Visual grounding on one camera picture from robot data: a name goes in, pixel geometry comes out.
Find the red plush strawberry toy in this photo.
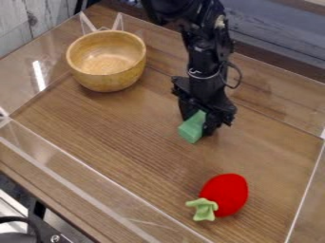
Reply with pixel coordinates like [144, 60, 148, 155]
[186, 174, 249, 221]

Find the clear acrylic tray wall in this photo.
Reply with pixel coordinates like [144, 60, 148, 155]
[0, 107, 213, 243]

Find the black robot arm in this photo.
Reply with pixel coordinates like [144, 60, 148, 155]
[141, 0, 239, 136]

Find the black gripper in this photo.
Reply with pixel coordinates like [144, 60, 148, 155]
[172, 70, 239, 137]

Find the green rectangular block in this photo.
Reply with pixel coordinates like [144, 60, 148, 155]
[178, 110, 207, 143]

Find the black cable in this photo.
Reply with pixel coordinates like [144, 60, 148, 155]
[0, 213, 43, 243]

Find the brown wooden bowl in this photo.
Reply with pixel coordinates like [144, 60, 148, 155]
[66, 30, 148, 92]

